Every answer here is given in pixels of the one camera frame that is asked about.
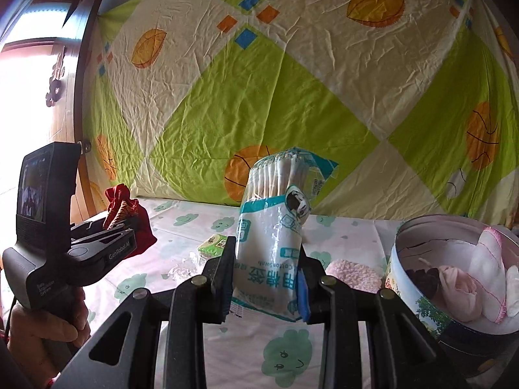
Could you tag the person's left hand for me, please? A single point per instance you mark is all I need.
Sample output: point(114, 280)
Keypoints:
point(40, 336)

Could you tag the cloud print bed sheet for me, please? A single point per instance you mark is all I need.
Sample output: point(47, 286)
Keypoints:
point(170, 227)

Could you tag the round cookie tin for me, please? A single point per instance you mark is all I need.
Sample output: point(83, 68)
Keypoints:
point(401, 287)

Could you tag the brown wooden door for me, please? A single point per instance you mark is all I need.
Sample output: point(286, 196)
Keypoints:
point(67, 101)

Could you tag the white mesh cloth pink edge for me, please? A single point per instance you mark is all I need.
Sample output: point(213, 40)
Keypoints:
point(490, 275)

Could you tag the clear plastic wrapper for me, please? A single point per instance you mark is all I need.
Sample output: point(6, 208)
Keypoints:
point(184, 267)

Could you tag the pink fluffy sock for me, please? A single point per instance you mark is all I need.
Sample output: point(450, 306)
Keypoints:
point(352, 275)

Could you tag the dark door ornament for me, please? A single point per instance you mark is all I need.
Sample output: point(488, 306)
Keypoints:
point(54, 77)

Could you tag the green tissue pack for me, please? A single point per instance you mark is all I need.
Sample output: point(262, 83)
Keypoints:
point(211, 246)

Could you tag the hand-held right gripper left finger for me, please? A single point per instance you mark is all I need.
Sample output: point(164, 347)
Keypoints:
point(222, 291)

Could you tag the cotton swab pack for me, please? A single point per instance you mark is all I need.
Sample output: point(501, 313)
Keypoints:
point(267, 243)

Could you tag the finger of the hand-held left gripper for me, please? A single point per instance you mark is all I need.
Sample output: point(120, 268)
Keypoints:
point(93, 230)
point(109, 249)

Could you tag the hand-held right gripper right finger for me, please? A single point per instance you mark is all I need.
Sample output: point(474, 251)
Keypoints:
point(302, 300)

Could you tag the metal door latch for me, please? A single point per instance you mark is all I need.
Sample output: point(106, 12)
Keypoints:
point(85, 146)

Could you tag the basketball print bed sheet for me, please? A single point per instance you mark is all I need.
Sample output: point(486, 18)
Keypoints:
point(324, 69)

